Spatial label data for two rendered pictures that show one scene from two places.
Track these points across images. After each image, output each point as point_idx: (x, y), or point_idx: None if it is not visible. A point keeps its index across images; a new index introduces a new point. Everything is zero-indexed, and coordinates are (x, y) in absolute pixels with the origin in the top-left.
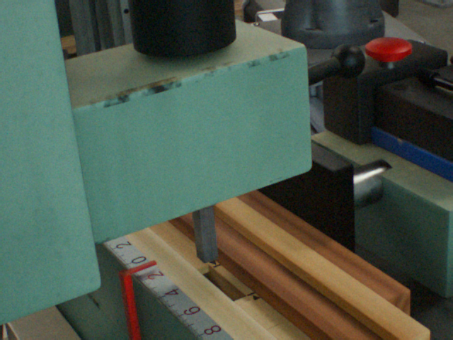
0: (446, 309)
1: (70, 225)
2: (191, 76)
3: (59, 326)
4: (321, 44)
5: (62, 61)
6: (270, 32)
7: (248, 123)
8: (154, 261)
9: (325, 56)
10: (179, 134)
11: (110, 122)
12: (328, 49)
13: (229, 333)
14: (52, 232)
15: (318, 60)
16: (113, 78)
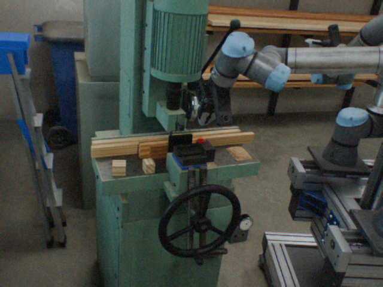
0: (163, 166)
1: (146, 108)
2: (163, 107)
3: None
4: (371, 220)
5: (148, 92)
6: (175, 113)
7: (164, 118)
8: (167, 131)
9: (362, 220)
10: (161, 113)
11: (158, 106)
12: (371, 223)
13: (151, 136)
14: (146, 107)
15: (356, 218)
16: (165, 104)
